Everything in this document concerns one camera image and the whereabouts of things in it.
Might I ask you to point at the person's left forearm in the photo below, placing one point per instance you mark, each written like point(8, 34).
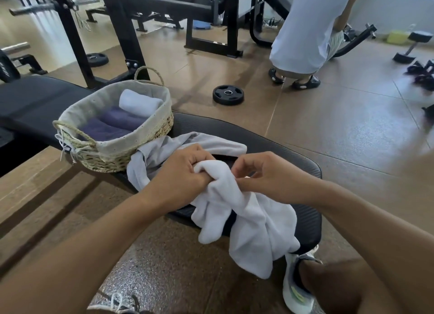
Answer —
point(74, 259)

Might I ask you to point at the person's right hand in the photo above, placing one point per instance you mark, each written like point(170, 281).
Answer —
point(284, 181)

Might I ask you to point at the white power strip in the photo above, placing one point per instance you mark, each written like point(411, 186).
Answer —
point(271, 24)

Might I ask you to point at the black gym accessory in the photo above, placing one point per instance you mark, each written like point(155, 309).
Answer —
point(422, 78)
point(420, 36)

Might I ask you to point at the black bumper plate white print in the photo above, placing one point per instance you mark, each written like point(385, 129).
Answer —
point(6, 69)

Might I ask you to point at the person's left white shoe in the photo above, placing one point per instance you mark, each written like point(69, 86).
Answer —
point(113, 305)

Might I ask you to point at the person's white shoe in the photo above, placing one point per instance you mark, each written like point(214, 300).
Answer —
point(113, 305)
point(291, 297)

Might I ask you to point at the light grey towel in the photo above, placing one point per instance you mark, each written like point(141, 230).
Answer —
point(162, 151)

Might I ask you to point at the black steel base beam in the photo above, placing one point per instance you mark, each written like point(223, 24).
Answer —
point(17, 154)

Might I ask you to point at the person's right leg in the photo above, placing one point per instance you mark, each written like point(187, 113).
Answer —
point(339, 286)

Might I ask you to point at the yellow green cushion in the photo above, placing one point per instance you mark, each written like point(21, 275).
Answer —
point(397, 38)

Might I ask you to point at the black barbell stand frame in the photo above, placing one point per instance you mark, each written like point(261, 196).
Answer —
point(30, 61)

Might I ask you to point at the black adjustable gym bench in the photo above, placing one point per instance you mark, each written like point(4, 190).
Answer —
point(430, 111)

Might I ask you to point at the woven basket with white liner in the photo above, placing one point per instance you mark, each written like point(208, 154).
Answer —
point(101, 103)

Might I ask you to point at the blue plastic container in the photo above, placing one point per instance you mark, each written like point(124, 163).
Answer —
point(202, 25)

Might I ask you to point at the silver steel barbell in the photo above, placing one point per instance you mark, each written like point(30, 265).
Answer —
point(30, 9)
point(15, 47)

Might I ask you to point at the white towel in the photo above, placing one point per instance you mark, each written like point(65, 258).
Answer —
point(140, 103)
point(257, 229)

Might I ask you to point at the black padded weight bench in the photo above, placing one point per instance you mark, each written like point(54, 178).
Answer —
point(34, 100)

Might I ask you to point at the person's left hand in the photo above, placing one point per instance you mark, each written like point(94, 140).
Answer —
point(173, 181)

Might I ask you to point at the black rubber weight plate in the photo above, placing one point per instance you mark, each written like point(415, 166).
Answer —
point(101, 62)
point(220, 100)

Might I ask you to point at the person's right white shoe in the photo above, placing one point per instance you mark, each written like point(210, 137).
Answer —
point(291, 297)

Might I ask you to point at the person's right forearm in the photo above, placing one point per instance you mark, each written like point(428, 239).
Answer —
point(390, 242)

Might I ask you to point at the black bench press frame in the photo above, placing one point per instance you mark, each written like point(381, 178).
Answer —
point(232, 18)

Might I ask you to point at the black steel squat rack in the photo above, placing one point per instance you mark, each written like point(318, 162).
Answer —
point(125, 29)

